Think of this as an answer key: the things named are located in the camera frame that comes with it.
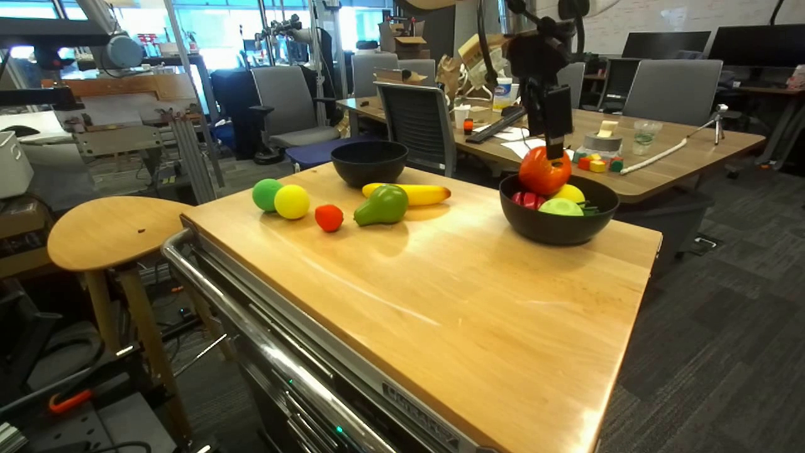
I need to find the wooden conference table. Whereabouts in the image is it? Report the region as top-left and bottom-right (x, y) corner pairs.
(338, 93), (768, 206)

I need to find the blue seat chair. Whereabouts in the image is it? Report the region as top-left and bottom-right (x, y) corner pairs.
(285, 136), (360, 171)

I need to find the black computer monitor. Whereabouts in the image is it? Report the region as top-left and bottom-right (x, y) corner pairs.
(622, 31), (714, 62)
(706, 24), (805, 72)

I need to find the green ball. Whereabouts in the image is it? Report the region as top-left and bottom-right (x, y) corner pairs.
(248, 176), (286, 214)

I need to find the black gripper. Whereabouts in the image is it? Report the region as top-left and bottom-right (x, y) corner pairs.
(521, 77), (579, 161)

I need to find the yellow toy banana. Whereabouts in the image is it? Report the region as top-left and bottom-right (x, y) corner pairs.
(360, 181), (453, 209)

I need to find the light green toy apple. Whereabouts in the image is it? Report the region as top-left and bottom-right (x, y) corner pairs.
(538, 196), (586, 219)

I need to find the white bottle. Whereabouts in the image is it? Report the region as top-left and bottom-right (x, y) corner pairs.
(491, 77), (515, 116)

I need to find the small black bowl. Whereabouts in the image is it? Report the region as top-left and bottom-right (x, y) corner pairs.
(330, 140), (409, 191)

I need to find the large black bowl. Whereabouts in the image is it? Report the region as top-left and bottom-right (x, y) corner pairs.
(498, 171), (625, 250)

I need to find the cardboard box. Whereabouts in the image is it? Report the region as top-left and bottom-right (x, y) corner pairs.
(393, 33), (432, 62)

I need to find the grey office chair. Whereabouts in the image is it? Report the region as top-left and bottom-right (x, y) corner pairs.
(557, 58), (589, 112)
(248, 63), (338, 153)
(622, 58), (728, 129)

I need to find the dark mesh office chair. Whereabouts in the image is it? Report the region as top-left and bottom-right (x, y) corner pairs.
(373, 79), (461, 180)

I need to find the steel tool cabinet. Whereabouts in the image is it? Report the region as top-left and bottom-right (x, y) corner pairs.
(160, 229), (485, 453)

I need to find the white rope bundle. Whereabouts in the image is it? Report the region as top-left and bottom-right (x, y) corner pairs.
(457, 45), (508, 101)

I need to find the clear plastic cup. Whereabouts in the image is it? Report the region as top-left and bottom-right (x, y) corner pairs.
(631, 122), (665, 147)

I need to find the orange-red toy fruit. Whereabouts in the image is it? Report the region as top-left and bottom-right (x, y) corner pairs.
(515, 147), (577, 201)

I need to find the round grey lamp head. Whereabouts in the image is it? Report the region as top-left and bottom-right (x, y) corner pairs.
(103, 33), (147, 72)

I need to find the orange clamp handle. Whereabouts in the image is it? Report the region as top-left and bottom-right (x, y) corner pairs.
(45, 385), (96, 421)

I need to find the yellow toy lemon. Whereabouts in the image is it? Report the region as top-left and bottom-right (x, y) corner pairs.
(552, 181), (589, 206)

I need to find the green toy pear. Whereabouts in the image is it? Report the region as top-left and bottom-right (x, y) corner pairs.
(353, 185), (413, 229)

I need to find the red toy strawberry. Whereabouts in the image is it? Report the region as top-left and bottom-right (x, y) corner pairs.
(311, 201), (348, 236)

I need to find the round wooden stool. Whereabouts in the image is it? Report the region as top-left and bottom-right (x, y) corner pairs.
(45, 194), (199, 443)

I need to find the grey metal frame stand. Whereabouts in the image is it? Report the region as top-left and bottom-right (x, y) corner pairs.
(70, 98), (221, 205)

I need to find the yellow-green ball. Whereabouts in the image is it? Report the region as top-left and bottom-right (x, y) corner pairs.
(271, 181), (315, 224)

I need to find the long black bar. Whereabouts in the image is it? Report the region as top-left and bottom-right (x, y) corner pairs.
(466, 101), (531, 147)

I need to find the white tube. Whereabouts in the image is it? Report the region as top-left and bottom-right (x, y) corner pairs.
(620, 136), (692, 176)

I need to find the small grey tripod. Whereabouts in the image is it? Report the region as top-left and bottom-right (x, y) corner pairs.
(703, 101), (731, 147)

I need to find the small dark red toy fruit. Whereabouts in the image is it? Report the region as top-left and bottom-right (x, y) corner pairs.
(510, 189), (543, 213)

